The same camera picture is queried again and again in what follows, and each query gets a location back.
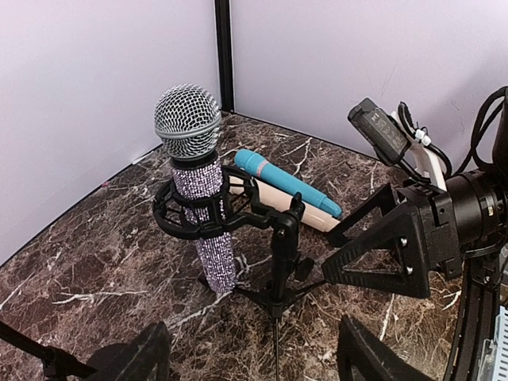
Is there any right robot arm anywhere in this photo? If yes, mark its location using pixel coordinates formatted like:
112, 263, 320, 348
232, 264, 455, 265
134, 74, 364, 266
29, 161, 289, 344
321, 87, 507, 380

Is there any beige microphone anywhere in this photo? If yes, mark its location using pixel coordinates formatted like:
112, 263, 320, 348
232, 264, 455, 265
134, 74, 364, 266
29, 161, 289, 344
229, 175, 342, 233

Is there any white cable tray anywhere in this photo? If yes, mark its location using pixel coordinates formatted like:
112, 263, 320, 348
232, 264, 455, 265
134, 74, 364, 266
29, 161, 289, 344
477, 306, 508, 381

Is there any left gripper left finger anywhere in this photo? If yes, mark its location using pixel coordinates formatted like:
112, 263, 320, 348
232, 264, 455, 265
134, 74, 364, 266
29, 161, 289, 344
86, 321, 171, 381

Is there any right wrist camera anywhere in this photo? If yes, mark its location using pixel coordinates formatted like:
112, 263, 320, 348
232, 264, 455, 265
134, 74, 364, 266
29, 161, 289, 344
348, 98, 452, 191

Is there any black tripod shock-mount stand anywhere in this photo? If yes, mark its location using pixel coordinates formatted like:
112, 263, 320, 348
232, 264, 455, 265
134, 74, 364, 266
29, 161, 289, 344
152, 166, 322, 361

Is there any blue microphone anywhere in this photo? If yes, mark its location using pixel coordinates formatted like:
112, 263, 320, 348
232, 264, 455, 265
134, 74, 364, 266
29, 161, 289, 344
234, 149, 342, 218

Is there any glitter silver-head microphone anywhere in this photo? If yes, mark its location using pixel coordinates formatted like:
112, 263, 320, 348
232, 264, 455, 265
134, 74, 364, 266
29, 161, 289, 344
154, 83, 237, 294

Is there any black stand of beige microphone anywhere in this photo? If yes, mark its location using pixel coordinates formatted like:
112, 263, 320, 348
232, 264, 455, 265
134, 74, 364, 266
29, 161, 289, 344
1, 321, 98, 380

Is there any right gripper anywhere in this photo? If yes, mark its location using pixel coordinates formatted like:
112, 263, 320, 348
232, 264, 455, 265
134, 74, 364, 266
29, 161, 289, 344
321, 183, 462, 298

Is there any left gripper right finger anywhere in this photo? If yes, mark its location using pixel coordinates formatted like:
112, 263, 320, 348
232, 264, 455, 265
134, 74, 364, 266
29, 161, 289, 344
337, 316, 431, 381

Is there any right black frame post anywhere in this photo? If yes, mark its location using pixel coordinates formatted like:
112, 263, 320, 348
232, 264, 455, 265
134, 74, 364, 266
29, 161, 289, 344
214, 0, 235, 113

